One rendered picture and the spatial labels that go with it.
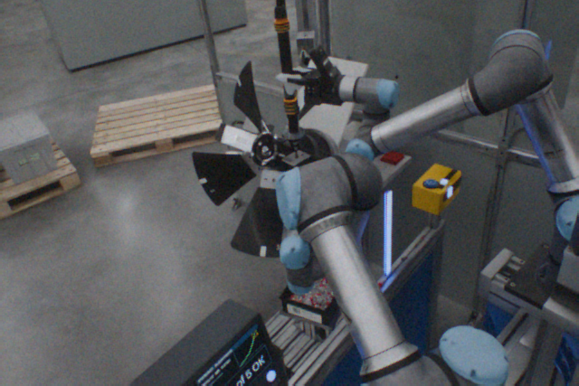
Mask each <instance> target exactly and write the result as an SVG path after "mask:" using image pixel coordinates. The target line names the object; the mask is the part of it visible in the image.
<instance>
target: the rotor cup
mask: <svg viewBox="0 0 579 386"><path fill-rule="evenodd" d="M276 135H277V134H276ZM276 135H275V134H274V133H272V132H263V133H261V134H259V135H258V136H257V137H256V138H255V139H254V141H253V143H252V148H251V156H252V160H253V162H254V163H255V164H256V165H258V166H261V167H264V168H265V167H267V168H270V170H271V171H279V172H285V173H286V172H288V171H290V170H291V169H290V168H288V167H286V166H283V165H281V164H282V163H284V161H282V158H283V157H285V156H286V155H291V154H292V153H294V152H295V150H294V145H293V142H291V139H288V141H286V140H285V138H286V137H284V136H282V137H281V136H280V137H279V136H276ZM265 146H266V147H267V151H266V153H264V152H263V151H262V149H263V148H264V147H265ZM296 146H297V151H301V152H303V150H302V146H301V144H300V142H299V141H298V142H297V144H296ZM279 154H281V155H285V156H281V155H279Z"/></svg>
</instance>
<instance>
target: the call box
mask: <svg viewBox="0 0 579 386"><path fill-rule="evenodd" d="M451 170H452V169H451V168H449V167H445V166H443V165H438V164H434V165H433V166H432V167H431V168H430V169H429V170H428V171H427V172H426V173H425V174H424V175H423V176H422V177H421V178H420V179H419V180H417V182H416V183H415V184H414V185H413V206H415V207H417V208H420V209H422V210H425V211H427V212H431V213H434V214H436V215H440V214H441V212H442V211H443V209H444V208H445V207H446V205H448V204H449V203H450V202H451V201H452V200H453V198H454V197H455V196H456V195H457V194H458V193H459V192H460V187H458V188H457V189H456V190H455V191H454V192H453V193H452V194H451V196H450V197H447V200H446V201H445V202H443V195H444V194H445V193H446V192H448V189H449V188H450V187H451V186H452V185H453V184H454V183H455V182H456V180H458V179H459V178H460V177H461V171H458V172H457V173H456V174H455V175H454V176H453V177H451V179H450V180H448V182H447V183H446V184H444V183H441V180H443V178H444V177H445V176H447V174H448V173H450V172H451ZM429 179H433V180H437V181H438V185H439V184H443V185H444V187H443V189H440V188H437V186H438V185H437V186H436V187H428V186H426V185H425V184H424V183H425V180H429Z"/></svg>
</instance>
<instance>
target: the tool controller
mask: <svg viewBox="0 0 579 386"><path fill-rule="evenodd" d="M269 369H273V370H274V371H275V372H276V375H275V378H274V380H273V381H272V382H266V372H267V371H268V370H269ZM286 378H287V376H286V374H285V372H284V370H283V367H282V365H281V363H280V359H279V357H278V355H277V354H276V351H275V349H274V346H273V344H272V341H271V339H270V336H269V334H268V332H267V330H266V325H265V324H264V321H263V319H262V316H261V313H260V312H259V311H257V310H255V309H252V308H250V307H248V306H243V305H241V304H239V303H237V302H234V301H232V300H231V299H227V300H226V301H225V302H223V303H222V304H221V305H220V306H218V307H216V308H215V310H214V311H213V312H212V313H211V314H210V315H209V316H207V317H206V318H205V319H204V320H203V321H202V322H201V323H200V324H198V325H197V326H196V327H195V328H194V329H193V330H191V331H190V333H188V334H186V335H185V336H184V337H183V338H182V339H181V340H179V341H178V342H177V343H176V344H175V345H173V346H172V347H171V348H170V349H169V350H168V351H167V352H165V353H164V355H163V356H162V357H160V358H159V359H158V360H156V361H155V362H153V363H152V364H151V365H150V366H149V367H148V368H146V369H145V370H144V371H143V372H142V373H140V374H139V376H138V377H137V378H136V379H135V380H134V381H133V382H131V383H130V384H129V386H224V385H225V384H227V385H228V386H280V385H281V384H282V383H283V382H284V381H285V380H286Z"/></svg>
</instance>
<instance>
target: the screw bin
mask: <svg viewBox="0 0 579 386"><path fill-rule="evenodd" d="M291 295H292V292H291V290H290V289H289V285H287V286H286V287H285V289H284V290H283V292H282V293H281V295H280V296H279V298H280V299H281V303H282V307H283V311H285V312H288V313H291V314H293V315H297V316H300V317H302V318H305V319H308V320H310V321H313V322H316V323H318V324H321V325H325V326H329V324H330V323H331V321H332V319H333V317H334V315H335V313H336V311H337V309H338V307H339V305H338V303H337V301H336V298H335V297H334V299H333V300H332V302H331V304H330V306H329V307H328V309H327V310H323V309H320V308H317V307H315V306H308V305H305V304H302V303H300V302H297V301H294V300H291V299H290V297H291Z"/></svg>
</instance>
